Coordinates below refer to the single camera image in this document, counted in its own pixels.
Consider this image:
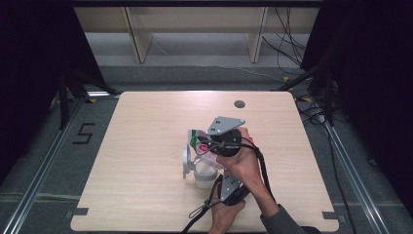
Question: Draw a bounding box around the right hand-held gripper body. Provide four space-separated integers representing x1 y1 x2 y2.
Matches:
206 115 246 158

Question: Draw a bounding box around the thin white floor cable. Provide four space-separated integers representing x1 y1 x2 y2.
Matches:
194 62 284 83

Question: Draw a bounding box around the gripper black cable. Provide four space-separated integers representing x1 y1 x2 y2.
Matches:
180 175 225 234
203 139 277 203

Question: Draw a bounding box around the pink white plastic bag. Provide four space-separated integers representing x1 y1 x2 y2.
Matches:
187 129 228 170

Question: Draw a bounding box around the long aluminium floor rail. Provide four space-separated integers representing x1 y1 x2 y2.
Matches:
0 97 86 234
323 122 391 234

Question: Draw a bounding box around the person's left hand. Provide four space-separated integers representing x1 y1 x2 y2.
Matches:
207 189 246 234

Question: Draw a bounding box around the short aluminium bar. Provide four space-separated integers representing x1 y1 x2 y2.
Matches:
85 91 122 98

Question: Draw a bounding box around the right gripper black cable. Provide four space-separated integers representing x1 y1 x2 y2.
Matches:
203 139 277 203

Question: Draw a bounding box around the black metal stand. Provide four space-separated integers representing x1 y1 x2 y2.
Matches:
57 68 119 131
272 61 336 126

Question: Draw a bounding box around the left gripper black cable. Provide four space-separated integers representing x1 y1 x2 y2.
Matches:
180 175 225 234

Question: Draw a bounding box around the tangle of floor cables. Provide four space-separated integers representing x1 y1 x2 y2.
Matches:
295 93 329 127

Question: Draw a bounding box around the person's right hand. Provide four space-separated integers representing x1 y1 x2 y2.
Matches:
215 127 266 197

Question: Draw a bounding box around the dark grey tape strip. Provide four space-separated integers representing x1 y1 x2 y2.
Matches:
64 207 90 218
321 211 345 224

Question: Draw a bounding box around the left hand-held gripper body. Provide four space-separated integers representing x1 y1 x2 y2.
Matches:
218 170 251 207

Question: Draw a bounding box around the black curtain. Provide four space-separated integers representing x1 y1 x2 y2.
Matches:
0 0 106 184
300 0 413 209

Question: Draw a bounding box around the white lidded container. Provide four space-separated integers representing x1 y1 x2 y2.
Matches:
181 142 219 189

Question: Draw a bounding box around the bundle of black cables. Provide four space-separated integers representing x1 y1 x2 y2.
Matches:
261 6 309 76

